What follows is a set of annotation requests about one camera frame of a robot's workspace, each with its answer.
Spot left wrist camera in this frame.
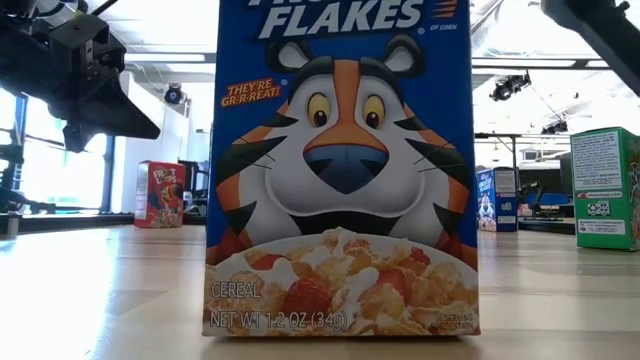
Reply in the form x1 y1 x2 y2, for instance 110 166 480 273
49 13 111 56

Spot black ceiling dome camera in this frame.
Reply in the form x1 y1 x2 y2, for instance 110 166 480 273
163 82 185 106

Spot black aluminium table frame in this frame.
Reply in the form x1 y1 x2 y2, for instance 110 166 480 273
0 212 576 237

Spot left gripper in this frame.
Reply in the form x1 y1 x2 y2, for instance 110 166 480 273
49 29 161 154

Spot Froot Loops cereal box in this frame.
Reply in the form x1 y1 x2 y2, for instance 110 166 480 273
133 159 187 230

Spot black ceiling track spotlight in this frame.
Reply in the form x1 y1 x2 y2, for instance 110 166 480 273
540 119 570 136
489 72 532 103

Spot black equipment stand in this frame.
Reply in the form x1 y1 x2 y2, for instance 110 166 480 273
0 142 56 215

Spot Apple Jacks cereal box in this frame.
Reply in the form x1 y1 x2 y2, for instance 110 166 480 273
569 126 640 252

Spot black computer monitor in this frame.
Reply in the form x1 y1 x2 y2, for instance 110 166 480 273
178 159 209 201
518 168 571 196

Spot Frosted Flakes cereal box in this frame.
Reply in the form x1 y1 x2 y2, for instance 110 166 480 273
202 0 482 337
476 167 520 234

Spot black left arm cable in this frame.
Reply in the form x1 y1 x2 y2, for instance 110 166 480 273
90 0 121 16

